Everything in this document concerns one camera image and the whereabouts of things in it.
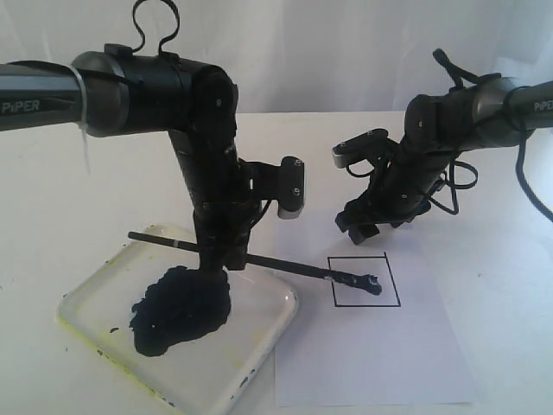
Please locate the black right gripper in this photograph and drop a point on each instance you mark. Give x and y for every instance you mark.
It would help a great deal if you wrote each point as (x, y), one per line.
(398, 191)

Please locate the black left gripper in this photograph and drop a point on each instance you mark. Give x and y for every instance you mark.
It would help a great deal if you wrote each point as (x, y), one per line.
(226, 208)

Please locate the thin black paintbrush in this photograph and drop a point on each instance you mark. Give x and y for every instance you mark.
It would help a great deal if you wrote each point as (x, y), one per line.
(366, 282)

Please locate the white paper with square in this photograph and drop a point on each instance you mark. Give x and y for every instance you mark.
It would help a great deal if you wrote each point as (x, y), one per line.
(348, 347)

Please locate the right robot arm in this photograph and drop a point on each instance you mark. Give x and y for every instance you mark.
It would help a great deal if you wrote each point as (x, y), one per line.
(497, 113)

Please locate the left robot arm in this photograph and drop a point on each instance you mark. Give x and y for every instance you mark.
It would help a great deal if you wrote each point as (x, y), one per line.
(116, 92)

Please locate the black paint blob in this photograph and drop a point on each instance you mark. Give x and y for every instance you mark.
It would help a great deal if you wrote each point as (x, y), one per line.
(182, 306)

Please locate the white paint tray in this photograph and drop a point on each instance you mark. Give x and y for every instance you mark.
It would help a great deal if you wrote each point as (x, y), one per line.
(203, 376)

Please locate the white background curtain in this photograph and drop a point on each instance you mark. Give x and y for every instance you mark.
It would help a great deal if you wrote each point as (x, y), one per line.
(302, 56)

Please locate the white zip tie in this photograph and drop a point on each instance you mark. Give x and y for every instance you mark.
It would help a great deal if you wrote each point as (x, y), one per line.
(83, 118)

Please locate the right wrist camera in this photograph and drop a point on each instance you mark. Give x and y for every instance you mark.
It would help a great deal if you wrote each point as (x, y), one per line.
(373, 146)

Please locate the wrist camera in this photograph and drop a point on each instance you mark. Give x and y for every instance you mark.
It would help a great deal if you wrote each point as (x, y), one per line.
(373, 146)
(291, 188)

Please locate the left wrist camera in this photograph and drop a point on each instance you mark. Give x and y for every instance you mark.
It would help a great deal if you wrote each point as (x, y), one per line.
(291, 188)

